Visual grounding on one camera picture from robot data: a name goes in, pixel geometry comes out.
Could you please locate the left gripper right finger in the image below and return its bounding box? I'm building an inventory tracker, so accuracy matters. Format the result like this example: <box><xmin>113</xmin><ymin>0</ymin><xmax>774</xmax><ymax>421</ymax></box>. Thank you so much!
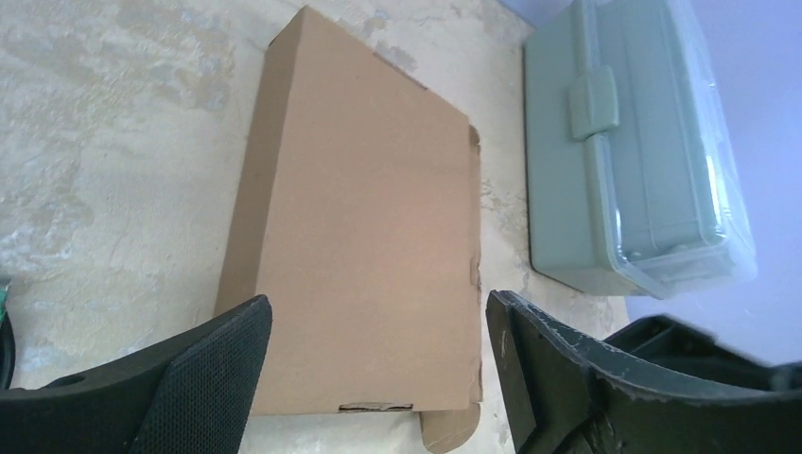
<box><xmin>486</xmin><ymin>290</ymin><xmax>801</xmax><ymax>453</ymax></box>

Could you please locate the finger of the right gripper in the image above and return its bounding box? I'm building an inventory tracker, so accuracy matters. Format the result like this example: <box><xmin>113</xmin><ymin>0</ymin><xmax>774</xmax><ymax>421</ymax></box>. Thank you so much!
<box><xmin>605</xmin><ymin>315</ymin><xmax>801</xmax><ymax>392</ymax></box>

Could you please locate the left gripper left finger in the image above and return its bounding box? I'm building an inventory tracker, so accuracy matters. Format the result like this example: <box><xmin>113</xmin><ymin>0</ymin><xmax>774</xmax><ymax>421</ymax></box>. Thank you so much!
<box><xmin>1</xmin><ymin>295</ymin><xmax>272</xmax><ymax>453</ymax></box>

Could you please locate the brown cardboard box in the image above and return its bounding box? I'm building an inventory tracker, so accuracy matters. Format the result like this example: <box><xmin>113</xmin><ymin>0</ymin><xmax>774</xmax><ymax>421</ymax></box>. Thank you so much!
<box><xmin>216</xmin><ymin>6</ymin><xmax>482</xmax><ymax>453</ymax></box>

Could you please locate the clear plastic storage bin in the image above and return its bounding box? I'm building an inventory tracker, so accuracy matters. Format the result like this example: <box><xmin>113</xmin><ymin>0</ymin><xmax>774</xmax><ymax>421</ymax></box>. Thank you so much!
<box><xmin>523</xmin><ymin>1</ymin><xmax>758</xmax><ymax>299</ymax></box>

